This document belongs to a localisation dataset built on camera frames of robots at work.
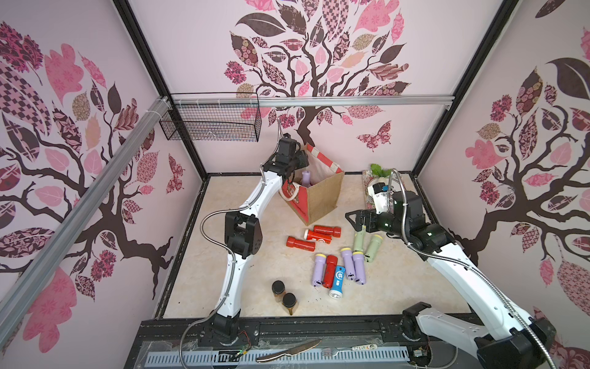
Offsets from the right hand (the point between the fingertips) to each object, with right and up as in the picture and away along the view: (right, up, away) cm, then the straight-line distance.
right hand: (356, 211), depth 74 cm
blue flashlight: (-6, -29, +5) cm, 30 cm away
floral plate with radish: (+30, +11, +40) cm, 51 cm away
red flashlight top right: (-4, -10, +21) cm, 24 cm away
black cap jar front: (-22, -29, -2) cm, 36 cm away
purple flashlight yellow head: (-16, +13, +30) cm, 36 cm away
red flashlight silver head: (-15, -11, +19) cm, 27 cm away
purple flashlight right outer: (+4, -22, +11) cm, 25 cm away
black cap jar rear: (-26, -26, 0) cm, 37 cm away
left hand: (-18, +21, +23) cm, 36 cm away
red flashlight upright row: (-7, -23, +11) cm, 26 cm away
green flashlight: (+6, -13, +21) cm, 25 cm away
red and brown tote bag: (-13, +8, +12) cm, 19 cm away
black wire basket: (-56, +39, +21) cm, 71 cm away
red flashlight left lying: (-15, -16, +18) cm, 28 cm away
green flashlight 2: (+11, -16, +17) cm, 26 cm away
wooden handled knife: (-22, -44, -4) cm, 49 cm away
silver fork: (-10, -45, -2) cm, 46 cm away
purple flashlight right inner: (0, -18, +14) cm, 23 cm away
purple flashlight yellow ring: (-11, -23, +11) cm, 28 cm away
